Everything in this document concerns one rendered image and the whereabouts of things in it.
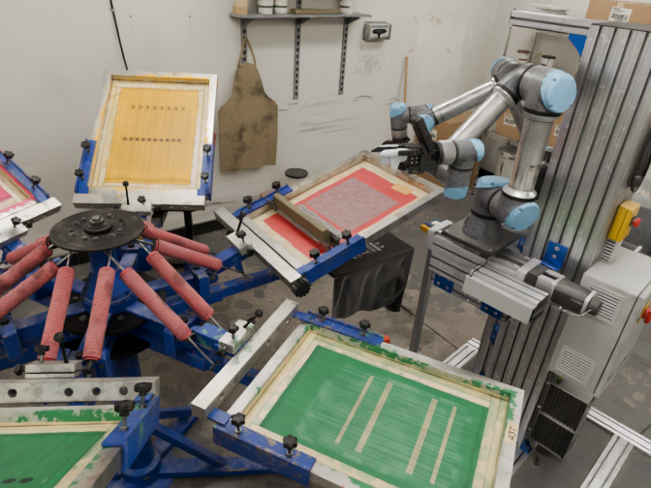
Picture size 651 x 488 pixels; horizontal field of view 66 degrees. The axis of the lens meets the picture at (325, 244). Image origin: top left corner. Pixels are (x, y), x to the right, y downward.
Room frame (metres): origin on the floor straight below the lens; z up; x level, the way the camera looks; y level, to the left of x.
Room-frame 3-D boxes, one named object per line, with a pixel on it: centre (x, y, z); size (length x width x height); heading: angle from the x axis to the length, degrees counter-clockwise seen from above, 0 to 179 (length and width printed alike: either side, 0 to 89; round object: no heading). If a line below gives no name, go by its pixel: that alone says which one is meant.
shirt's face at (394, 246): (2.17, -0.11, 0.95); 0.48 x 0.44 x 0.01; 128
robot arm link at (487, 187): (1.76, -0.61, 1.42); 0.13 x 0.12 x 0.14; 22
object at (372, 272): (2.02, -0.22, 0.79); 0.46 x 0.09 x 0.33; 128
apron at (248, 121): (4.01, 0.69, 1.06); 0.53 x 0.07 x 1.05; 128
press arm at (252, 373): (1.25, 0.20, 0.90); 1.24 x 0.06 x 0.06; 68
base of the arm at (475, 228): (1.76, -0.60, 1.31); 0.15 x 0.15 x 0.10
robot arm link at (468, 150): (1.54, -0.41, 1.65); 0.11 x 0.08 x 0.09; 112
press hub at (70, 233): (1.49, 0.77, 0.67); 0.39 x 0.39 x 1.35
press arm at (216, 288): (1.87, 0.28, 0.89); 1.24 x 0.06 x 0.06; 128
